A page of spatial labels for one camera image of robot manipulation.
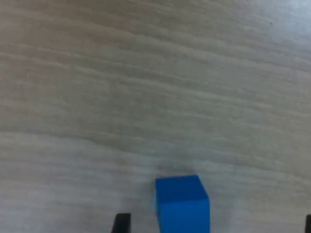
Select blue cube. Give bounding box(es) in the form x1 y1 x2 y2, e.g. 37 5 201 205
153 174 210 233

